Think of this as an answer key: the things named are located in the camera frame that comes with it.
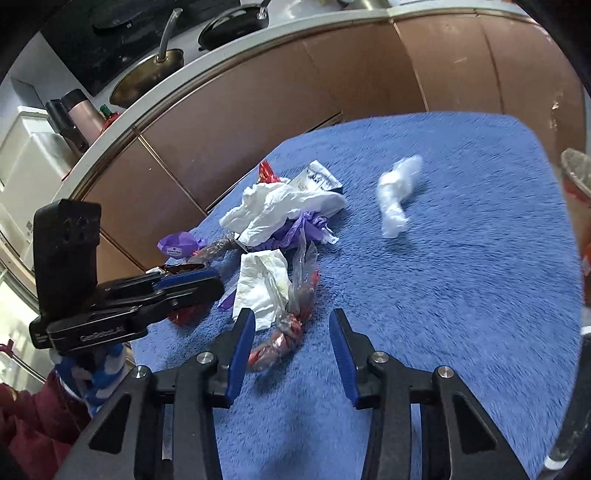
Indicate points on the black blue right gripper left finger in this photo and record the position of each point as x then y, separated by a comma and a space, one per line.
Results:
159, 425

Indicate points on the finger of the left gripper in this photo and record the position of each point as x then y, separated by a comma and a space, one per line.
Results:
178, 293
184, 275

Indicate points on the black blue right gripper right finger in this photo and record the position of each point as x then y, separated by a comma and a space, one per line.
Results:
459, 438

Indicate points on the white napkin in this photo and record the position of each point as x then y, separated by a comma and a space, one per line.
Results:
251, 290

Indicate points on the white blue snack packet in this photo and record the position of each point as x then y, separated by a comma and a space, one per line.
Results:
316, 177

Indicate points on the white tissue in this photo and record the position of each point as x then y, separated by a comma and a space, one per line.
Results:
393, 189

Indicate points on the red snack wrapper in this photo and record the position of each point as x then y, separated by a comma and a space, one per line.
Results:
266, 174

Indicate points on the dark red sleeve forearm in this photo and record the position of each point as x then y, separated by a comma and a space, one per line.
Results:
38, 430

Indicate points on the brown kitchen cabinets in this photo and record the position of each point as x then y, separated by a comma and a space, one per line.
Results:
164, 164

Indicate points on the beige lined trash bucket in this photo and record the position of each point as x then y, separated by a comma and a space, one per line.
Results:
575, 171

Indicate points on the blue white gloved hand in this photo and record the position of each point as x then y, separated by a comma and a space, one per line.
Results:
93, 379

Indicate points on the purple candy wrapper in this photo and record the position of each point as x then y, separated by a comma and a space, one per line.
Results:
180, 245

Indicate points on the clear red candy wrapper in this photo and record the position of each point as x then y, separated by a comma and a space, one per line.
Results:
291, 311

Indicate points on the white plastic bag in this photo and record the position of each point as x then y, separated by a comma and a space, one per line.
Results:
266, 207

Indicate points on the purple plastic wrapper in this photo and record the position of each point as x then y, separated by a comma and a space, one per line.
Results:
310, 226

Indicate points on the white refrigerator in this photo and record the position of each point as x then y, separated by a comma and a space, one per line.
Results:
34, 162

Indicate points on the pink thermos bottle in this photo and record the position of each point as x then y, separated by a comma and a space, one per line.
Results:
84, 115

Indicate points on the blue fuzzy table cloth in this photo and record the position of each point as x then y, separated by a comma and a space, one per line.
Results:
486, 279

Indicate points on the black frying pan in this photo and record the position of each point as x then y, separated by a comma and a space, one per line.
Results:
234, 24

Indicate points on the brass wok with handle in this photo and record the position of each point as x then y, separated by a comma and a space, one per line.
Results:
152, 70

